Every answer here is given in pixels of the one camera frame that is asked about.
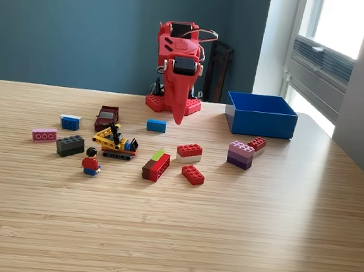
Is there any dark red toy car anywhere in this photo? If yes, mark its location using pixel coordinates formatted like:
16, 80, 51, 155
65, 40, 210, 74
93, 104, 121, 134

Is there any yellow toy digger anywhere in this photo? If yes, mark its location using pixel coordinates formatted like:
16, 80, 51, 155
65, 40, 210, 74
90, 119, 142, 162

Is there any black brick stack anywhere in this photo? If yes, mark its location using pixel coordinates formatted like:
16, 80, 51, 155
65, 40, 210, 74
54, 132, 87, 160

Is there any blue plastic bin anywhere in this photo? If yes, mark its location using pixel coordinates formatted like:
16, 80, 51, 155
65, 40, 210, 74
222, 90, 301, 142

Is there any black table clamp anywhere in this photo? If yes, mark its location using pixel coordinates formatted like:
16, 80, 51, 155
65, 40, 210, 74
149, 75, 167, 97

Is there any plain blue brick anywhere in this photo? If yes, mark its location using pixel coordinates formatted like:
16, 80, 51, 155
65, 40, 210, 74
146, 118, 168, 134

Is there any black chair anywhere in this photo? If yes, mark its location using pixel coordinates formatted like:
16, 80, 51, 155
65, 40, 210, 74
201, 38, 237, 105

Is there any large red and white brick stack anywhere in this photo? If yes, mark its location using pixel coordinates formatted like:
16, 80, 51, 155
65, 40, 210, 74
175, 141, 204, 165

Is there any brown red green brick stack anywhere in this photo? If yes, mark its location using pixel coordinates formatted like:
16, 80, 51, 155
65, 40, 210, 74
140, 148, 172, 184

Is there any flat red brick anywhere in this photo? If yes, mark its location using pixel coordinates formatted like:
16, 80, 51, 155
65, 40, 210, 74
179, 163, 207, 188

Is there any pink and purple brick stack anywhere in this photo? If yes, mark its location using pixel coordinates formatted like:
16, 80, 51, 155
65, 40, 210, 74
226, 139, 256, 171

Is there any small red and white brick stack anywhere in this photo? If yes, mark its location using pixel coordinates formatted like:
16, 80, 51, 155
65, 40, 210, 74
245, 136, 268, 159

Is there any toy figure red shirt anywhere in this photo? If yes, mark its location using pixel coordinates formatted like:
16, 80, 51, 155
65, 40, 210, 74
80, 146, 104, 178

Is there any blue and white brick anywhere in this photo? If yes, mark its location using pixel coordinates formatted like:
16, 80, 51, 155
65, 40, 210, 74
58, 113, 84, 132

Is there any grey ventilation unit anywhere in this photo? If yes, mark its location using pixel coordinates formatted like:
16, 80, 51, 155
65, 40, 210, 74
278, 34, 357, 126

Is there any window with white frame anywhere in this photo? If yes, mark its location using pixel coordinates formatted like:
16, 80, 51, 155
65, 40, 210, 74
291, 0, 364, 62

